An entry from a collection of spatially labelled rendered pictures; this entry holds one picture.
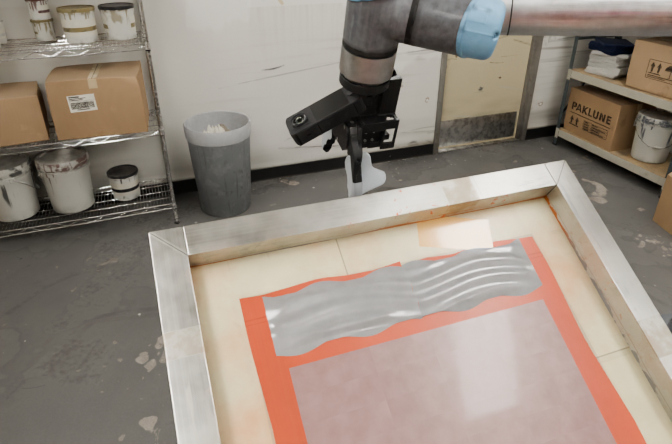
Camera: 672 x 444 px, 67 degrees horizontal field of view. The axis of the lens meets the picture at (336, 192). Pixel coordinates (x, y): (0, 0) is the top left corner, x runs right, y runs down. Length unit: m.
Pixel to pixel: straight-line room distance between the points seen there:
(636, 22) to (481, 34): 0.24
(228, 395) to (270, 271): 0.15
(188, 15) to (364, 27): 3.18
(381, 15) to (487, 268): 0.35
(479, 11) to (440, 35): 0.05
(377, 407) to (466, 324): 0.15
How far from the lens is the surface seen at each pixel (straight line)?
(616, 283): 0.76
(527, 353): 0.69
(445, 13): 0.65
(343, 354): 0.61
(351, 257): 0.65
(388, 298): 0.63
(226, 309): 0.61
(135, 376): 2.70
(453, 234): 0.71
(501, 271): 0.71
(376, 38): 0.67
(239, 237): 0.61
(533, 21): 0.79
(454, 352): 0.65
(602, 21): 0.80
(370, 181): 0.78
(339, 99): 0.74
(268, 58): 3.95
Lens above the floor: 1.87
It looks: 28 degrees down
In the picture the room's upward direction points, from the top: straight up
